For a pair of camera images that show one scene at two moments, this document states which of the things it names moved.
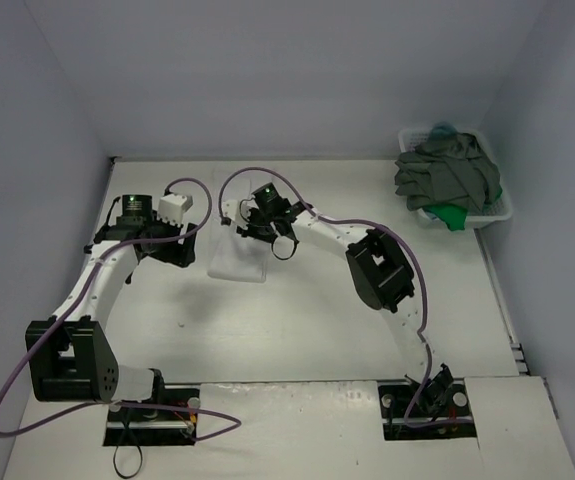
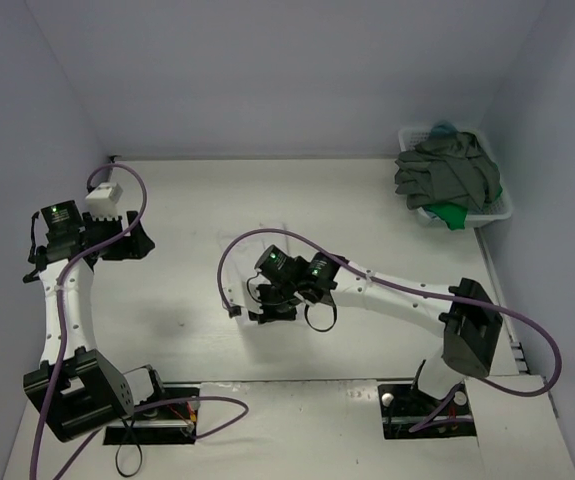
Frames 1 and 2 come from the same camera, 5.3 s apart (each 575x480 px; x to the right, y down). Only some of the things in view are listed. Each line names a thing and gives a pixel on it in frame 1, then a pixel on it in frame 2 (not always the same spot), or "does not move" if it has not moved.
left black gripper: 175,248 to 130,237
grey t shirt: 447,172 does not move
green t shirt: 453,216 does not move
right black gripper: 255,226 to 271,306
